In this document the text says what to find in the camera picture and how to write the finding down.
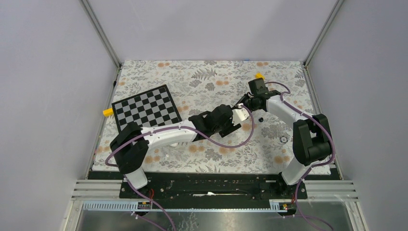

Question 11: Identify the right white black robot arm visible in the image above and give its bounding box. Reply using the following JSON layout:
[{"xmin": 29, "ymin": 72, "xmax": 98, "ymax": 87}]
[{"xmin": 242, "ymin": 78, "xmax": 336, "ymax": 198}]

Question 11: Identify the black white checkerboard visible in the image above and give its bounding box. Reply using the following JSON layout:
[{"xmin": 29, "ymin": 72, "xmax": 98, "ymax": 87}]
[{"xmin": 112, "ymin": 85, "xmax": 182, "ymax": 131}]

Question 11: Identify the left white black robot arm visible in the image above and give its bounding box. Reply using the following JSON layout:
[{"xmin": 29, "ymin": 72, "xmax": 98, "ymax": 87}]
[{"xmin": 110, "ymin": 104, "xmax": 250, "ymax": 198}]

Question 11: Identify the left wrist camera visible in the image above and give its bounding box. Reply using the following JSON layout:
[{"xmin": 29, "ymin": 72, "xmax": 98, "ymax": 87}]
[{"xmin": 232, "ymin": 103, "xmax": 250, "ymax": 125}]

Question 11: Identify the floral table mat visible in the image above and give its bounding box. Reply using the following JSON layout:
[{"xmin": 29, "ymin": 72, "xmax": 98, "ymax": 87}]
[{"xmin": 113, "ymin": 61, "xmax": 315, "ymax": 174}]

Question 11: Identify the yellow block left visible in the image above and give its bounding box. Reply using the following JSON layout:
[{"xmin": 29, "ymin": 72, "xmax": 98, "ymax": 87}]
[{"xmin": 102, "ymin": 108, "xmax": 114, "ymax": 117}]

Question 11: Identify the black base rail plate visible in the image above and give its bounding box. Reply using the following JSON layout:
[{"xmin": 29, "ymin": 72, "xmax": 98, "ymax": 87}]
[{"xmin": 139, "ymin": 172, "xmax": 307, "ymax": 209}]

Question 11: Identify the yellow block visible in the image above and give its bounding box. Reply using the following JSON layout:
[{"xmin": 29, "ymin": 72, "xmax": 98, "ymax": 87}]
[
  {"xmin": 255, "ymin": 73, "xmax": 265, "ymax": 79},
  {"xmin": 102, "ymin": 108, "xmax": 114, "ymax": 117}
]

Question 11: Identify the yellow block right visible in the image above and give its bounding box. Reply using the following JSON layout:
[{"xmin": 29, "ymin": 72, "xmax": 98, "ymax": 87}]
[{"xmin": 255, "ymin": 73, "xmax": 265, "ymax": 79}]

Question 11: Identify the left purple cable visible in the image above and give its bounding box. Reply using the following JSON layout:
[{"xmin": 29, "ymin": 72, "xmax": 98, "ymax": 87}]
[{"xmin": 105, "ymin": 105, "xmax": 255, "ymax": 231}]

